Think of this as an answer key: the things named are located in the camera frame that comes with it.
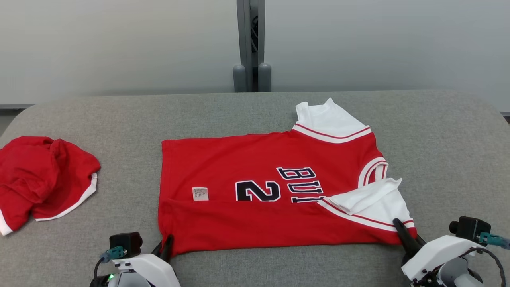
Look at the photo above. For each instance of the grey metal partition post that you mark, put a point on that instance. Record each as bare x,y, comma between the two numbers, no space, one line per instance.
245,32

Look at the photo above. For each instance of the red shorts with white trim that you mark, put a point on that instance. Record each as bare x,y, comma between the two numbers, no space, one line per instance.
40,175

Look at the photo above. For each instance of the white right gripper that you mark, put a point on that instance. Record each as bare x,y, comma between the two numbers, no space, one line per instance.
438,253

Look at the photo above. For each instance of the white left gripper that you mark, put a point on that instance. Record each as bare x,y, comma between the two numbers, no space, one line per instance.
151,271

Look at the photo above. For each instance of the grey cylindrical post foot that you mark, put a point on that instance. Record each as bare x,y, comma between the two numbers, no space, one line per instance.
239,79
264,77

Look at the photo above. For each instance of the red jersey with white sleeves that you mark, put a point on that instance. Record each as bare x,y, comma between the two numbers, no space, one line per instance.
239,159

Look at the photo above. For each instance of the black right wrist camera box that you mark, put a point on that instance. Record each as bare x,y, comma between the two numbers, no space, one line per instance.
470,228

